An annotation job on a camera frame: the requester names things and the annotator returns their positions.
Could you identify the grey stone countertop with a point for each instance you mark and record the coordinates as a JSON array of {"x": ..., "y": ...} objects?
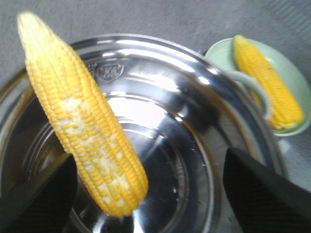
[{"x": 192, "y": 24}]

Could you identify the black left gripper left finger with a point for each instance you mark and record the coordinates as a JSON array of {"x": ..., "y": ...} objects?
[{"x": 43, "y": 203}]

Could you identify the yellow corn cob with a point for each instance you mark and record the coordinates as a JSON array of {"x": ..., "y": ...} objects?
[{"x": 287, "y": 112}]

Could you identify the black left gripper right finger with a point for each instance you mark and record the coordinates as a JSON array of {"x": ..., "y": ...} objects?
[{"x": 262, "y": 200}]

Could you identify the green electric cooking pot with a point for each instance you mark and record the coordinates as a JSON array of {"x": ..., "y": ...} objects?
[{"x": 181, "y": 114}]

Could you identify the green plate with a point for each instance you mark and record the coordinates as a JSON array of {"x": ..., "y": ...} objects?
[{"x": 221, "y": 54}]

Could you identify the pale patchy corn cob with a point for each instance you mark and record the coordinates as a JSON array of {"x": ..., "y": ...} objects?
[{"x": 82, "y": 119}]

